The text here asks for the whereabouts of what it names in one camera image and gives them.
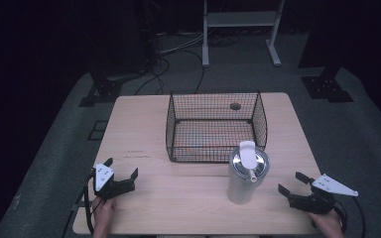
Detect white floor cables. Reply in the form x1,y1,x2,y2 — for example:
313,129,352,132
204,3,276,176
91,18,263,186
157,31,206,57

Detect black floor cable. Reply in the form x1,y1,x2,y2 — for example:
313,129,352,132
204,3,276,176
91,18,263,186
133,56,172,96
160,49,207,94

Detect person's left hand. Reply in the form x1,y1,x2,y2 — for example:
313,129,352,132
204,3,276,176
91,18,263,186
91,196,118,238

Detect white metal stand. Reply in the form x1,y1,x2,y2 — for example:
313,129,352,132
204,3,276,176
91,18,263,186
201,0,286,67

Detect black wire basket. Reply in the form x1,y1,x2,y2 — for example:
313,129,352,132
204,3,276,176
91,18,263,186
165,91,269,164

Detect person's right hand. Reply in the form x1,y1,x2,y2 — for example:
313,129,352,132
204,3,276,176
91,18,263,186
307,209,345,238

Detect silver tumbler with white lid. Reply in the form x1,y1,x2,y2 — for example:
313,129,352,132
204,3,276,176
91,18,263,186
226,140,271,205

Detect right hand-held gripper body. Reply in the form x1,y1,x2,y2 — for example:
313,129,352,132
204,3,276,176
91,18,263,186
287,173,360,215

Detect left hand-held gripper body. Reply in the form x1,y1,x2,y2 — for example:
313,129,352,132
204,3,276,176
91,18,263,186
92,162,137,201

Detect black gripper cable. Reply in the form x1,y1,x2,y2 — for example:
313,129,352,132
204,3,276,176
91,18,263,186
332,196,367,238
82,173,97,236

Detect black stand base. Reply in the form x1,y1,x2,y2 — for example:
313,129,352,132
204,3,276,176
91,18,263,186
298,63,355,104
78,63,147,108

